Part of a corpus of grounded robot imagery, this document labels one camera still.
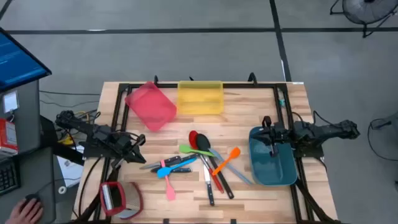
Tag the teal plastic bin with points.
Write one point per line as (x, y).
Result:
(273, 172)

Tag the grey-blue silicone spatula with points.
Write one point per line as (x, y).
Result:
(236, 172)

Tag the dark grey desk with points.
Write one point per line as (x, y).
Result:
(37, 174)

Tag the black metal table frame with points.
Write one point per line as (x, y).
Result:
(248, 85)

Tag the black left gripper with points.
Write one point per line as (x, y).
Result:
(127, 141)

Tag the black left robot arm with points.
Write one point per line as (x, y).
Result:
(93, 130)

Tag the grey stand foot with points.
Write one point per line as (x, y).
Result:
(388, 121)

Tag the blue-screen computer monitor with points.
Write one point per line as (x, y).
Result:
(15, 62)

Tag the black computer mouse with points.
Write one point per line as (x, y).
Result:
(32, 197)

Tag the white paper sheet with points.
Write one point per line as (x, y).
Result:
(71, 171)

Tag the orange silicone spatula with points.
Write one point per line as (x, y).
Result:
(234, 152)

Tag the white paper label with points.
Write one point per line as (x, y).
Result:
(11, 101)

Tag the red spoon with steel shaft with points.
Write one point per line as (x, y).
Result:
(193, 138)

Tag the pink silicone spatula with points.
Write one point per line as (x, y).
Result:
(170, 193)

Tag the white tape roll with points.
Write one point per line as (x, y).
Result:
(59, 190)

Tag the yellow translucent plastic bin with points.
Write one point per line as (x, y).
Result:
(200, 98)

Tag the red cardboard box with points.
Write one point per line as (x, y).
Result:
(7, 137)

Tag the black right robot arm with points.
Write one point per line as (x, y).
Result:
(323, 130)

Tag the blue silicone spatula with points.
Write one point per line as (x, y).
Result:
(163, 172)

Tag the black floor fan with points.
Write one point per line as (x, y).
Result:
(367, 12)

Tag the green spoon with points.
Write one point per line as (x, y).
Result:
(186, 149)

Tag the small teal clip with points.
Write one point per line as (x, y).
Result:
(281, 102)

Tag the black keyboard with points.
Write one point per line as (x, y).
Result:
(7, 177)

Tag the red tape dispenser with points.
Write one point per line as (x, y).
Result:
(133, 199)

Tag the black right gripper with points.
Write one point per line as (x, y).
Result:
(281, 133)

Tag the pink translucent plastic bin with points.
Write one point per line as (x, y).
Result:
(150, 105)

